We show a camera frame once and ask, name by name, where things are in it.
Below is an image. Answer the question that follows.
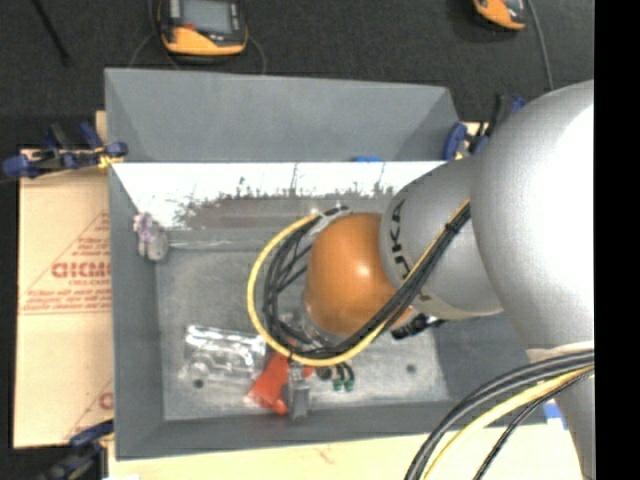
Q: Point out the orange-red plastic tool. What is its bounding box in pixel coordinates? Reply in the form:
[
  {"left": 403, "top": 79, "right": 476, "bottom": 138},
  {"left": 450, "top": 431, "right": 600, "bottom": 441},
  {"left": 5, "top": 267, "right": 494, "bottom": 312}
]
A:
[{"left": 246, "top": 351, "right": 292, "bottom": 417}]

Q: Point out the clear plastic packet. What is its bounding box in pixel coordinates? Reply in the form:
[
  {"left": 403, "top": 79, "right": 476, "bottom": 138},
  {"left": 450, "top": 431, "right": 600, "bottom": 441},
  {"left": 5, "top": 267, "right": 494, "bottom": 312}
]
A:
[{"left": 177, "top": 323, "right": 268, "bottom": 395}]

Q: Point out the pale purple and grey toy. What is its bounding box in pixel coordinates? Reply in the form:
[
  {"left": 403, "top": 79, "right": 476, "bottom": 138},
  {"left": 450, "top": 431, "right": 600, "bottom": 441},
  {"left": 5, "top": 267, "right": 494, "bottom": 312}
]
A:
[{"left": 132, "top": 211, "right": 171, "bottom": 264}]

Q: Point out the brown cardboard board, red print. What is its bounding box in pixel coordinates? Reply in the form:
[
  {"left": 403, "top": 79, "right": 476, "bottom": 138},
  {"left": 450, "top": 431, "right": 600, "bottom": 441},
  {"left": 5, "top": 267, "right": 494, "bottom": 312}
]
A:
[{"left": 11, "top": 109, "right": 117, "bottom": 450}]

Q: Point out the grey metal bin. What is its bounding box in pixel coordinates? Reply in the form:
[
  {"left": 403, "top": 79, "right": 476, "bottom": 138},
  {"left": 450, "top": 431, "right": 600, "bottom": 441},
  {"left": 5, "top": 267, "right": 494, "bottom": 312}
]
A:
[{"left": 103, "top": 67, "right": 557, "bottom": 460}]

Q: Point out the black cylinder on white bracket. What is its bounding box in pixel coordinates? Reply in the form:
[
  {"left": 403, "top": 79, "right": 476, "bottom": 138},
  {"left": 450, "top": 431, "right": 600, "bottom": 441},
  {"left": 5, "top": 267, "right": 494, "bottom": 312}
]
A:
[{"left": 391, "top": 313, "right": 447, "bottom": 341}]

